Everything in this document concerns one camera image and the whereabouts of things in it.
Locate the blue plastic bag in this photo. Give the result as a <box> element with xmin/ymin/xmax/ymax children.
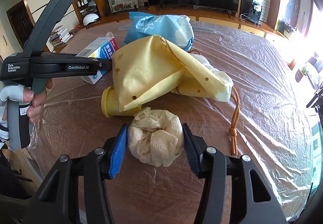
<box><xmin>124</xmin><ymin>12</ymin><xmax>194</xmax><ymax>52</ymax></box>

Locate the white cardboard box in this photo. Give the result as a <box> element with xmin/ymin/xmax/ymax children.
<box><xmin>77</xmin><ymin>32</ymin><xmax>118</xmax><ymax>85</ymax></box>

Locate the white dome lamp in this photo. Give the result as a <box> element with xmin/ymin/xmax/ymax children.
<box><xmin>83</xmin><ymin>13</ymin><xmax>100</xmax><ymax>26</ymax></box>

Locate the beige paper ball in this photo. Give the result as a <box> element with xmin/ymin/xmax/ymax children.
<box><xmin>127</xmin><ymin>107</ymin><xmax>184</xmax><ymax>167</ymax></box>

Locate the yellow plastic cup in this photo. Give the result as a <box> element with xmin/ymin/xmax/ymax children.
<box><xmin>101</xmin><ymin>86</ymin><xmax>141</xmax><ymax>118</ymax></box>

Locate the wooden tv cabinet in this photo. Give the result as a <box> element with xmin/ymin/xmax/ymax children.
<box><xmin>52</xmin><ymin>5</ymin><xmax>283</xmax><ymax>53</ymax></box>

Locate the left hand with glove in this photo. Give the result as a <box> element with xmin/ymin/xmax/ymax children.
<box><xmin>1</xmin><ymin>85</ymin><xmax>47</xmax><ymax>124</ymax></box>

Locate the small potted plant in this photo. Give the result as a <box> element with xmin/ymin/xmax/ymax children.
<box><xmin>295</xmin><ymin>66</ymin><xmax>308</xmax><ymax>83</ymax></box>

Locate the stack of books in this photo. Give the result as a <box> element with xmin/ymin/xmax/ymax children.
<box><xmin>49</xmin><ymin>25</ymin><xmax>73</xmax><ymax>48</ymax></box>

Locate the black coffee machine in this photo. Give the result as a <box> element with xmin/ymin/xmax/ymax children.
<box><xmin>239</xmin><ymin>0</ymin><xmax>262</xmax><ymax>26</ymax></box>

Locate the yellow drawstring bag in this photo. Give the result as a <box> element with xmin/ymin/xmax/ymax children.
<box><xmin>111</xmin><ymin>34</ymin><xmax>240</xmax><ymax>156</ymax></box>

